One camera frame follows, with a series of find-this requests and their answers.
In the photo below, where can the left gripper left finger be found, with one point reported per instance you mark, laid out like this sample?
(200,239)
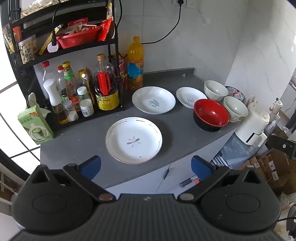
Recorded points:
(83,174)

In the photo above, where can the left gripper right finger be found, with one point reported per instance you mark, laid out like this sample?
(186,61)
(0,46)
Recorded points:
(208,175)

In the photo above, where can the red and black bowl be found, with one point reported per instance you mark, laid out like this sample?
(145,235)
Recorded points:
(210,115)

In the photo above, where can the white plate with flower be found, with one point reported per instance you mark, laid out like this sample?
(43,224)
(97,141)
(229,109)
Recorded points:
(133,140)

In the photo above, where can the white ceramic bowl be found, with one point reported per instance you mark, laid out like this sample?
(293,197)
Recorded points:
(215,91)
(236,109)

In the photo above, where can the white plate Bakery print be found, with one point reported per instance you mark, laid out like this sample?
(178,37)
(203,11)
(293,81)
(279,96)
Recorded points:
(187,96)

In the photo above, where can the white plate Sweet print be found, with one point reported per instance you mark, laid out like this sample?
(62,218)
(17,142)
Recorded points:
(153,100)

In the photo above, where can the small spice jar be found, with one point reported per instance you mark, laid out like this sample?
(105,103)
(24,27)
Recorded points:
(70,111)

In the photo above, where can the white electric kettle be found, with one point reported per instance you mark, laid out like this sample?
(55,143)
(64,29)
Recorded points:
(252,127)

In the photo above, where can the white pill jar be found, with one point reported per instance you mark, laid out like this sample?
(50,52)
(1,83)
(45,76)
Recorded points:
(86,107)

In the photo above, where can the green tissue box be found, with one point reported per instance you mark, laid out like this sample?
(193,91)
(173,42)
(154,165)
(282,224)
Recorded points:
(33,120)

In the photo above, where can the white cap oil sprayer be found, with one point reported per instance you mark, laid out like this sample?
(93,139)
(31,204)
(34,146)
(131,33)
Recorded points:
(55,100)

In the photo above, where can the pot with packets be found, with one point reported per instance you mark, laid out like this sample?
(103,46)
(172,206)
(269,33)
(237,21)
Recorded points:
(233,92)

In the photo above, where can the large soy sauce bottle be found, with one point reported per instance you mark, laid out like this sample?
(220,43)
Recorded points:
(106,90)

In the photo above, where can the green label sauce bottle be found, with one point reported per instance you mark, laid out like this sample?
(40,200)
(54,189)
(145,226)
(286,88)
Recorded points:
(71,85)

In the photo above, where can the red cap vinegar bottle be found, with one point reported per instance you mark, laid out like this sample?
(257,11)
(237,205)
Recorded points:
(48,74)

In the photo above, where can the red drink can upper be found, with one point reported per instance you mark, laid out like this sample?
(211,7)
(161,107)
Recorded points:
(121,68)

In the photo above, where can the black metal shelf rack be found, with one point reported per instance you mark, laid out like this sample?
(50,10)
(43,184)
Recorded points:
(43,22)

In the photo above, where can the orange juice bottle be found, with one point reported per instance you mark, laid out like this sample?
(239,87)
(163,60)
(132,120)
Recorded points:
(135,64)

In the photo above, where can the red plastic basket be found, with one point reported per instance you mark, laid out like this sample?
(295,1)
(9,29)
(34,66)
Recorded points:
(80,38)

